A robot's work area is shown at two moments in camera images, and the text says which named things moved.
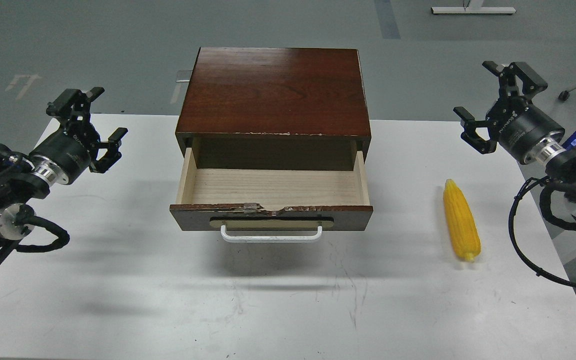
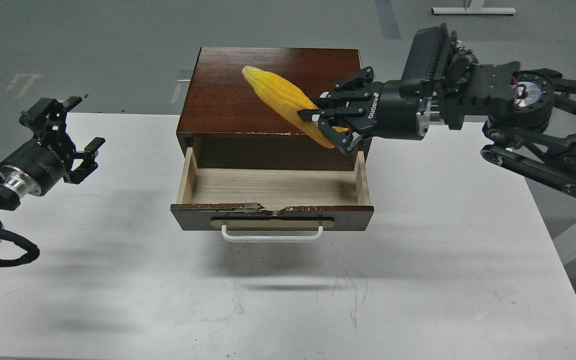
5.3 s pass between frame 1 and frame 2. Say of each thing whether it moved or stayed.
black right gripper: moved
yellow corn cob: moved
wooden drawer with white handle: stayed
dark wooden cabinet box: stayed
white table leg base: stayed
